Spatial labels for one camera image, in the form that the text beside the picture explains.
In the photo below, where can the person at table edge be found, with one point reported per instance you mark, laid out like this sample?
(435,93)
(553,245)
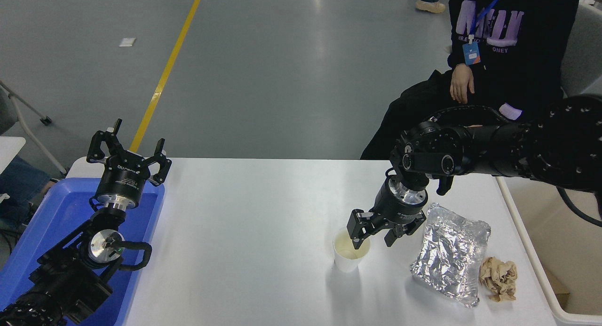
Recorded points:
(19,180)

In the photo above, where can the crumpled silver foil tray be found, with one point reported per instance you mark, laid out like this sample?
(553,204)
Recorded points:
(447,255)

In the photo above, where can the seated person's right hand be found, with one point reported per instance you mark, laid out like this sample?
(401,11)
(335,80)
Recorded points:
(462,83)

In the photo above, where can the seated person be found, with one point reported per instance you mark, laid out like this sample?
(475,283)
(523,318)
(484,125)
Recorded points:
(517,76)

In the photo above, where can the grey metal folding frame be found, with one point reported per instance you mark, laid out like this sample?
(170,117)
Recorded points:
(45,121)

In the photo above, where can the white paper scrap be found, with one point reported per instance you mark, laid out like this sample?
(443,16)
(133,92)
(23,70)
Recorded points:
(127,42)

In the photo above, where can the large pale plastic bin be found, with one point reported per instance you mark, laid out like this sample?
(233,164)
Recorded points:
(564,250)

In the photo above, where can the blue plastic tray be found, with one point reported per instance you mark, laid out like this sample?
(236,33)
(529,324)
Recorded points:
(61,213)

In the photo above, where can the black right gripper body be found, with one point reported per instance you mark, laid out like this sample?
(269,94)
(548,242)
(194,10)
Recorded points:
(400,210)

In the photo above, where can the small white side table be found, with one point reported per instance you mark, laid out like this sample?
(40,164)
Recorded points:
(9,149)

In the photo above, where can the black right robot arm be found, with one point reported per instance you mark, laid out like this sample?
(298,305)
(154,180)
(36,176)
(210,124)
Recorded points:
(541,147)

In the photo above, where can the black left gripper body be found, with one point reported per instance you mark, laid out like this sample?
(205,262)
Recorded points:
(120,181)

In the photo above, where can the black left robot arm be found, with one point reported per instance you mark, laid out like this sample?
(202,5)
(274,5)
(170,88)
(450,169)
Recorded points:
(66,279)

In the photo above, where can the standing person with tan shoes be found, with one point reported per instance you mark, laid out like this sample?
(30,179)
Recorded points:
(430,6)

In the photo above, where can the white paper cup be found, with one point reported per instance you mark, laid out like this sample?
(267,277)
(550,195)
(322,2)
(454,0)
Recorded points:
(348,262)

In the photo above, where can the crumpled tan paper ball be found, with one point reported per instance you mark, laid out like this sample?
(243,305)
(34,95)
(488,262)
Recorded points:
(498,276)

